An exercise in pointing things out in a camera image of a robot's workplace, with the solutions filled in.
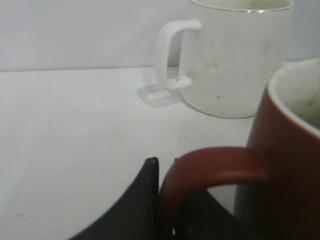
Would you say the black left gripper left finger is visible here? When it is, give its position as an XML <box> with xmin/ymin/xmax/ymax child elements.
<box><xmin>72</xmin><ymin>157</ymin><xmax>159</xmax><ymax>240</ymax></box>

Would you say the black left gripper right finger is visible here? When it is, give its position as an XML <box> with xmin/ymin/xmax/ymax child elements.
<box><xmin>172</xmin><ymin>157</ymin><xmax>268</xmax><ymax>240</ymax></box>

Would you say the red ceramic mug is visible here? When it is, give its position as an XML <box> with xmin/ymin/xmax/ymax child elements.
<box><xmin>158</xmin><ymin>59</ymin><xmax>320</xmax><ymax>240</ymax></box>

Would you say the white ceramic mug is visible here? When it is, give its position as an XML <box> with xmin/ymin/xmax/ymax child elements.
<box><xmin>155</xmin><ymin>0</ymin><xmax>294</xmax><ymax>119</ymax></box>

